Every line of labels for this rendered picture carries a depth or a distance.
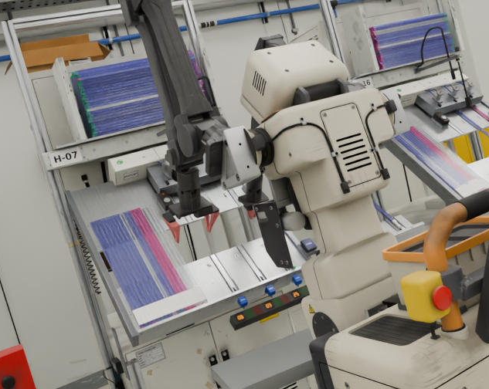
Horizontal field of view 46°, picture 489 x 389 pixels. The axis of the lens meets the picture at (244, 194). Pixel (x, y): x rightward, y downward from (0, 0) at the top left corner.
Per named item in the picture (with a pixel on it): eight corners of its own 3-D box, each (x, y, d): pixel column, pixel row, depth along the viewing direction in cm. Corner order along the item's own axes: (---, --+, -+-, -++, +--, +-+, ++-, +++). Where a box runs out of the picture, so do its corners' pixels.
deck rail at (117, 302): (138, 345, 181) (138, 334, 177) (133, 347, 180) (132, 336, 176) (71, 201, 224) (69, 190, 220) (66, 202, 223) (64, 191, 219)
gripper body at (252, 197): (237, 201, 214) (238, 184, 210) (260, 193, 218) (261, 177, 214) (246, 210, 210) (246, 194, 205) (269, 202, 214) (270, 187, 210)
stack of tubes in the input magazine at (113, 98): (211, 109, 241) (193, 47, 239) (93, 137, 220) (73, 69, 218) (201, 115, 252) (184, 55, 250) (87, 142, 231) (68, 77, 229)
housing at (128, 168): (224, 167, 249) (226, 141, 240) (116, 197, 229) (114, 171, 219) (215, 156, 254) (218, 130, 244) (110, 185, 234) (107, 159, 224)
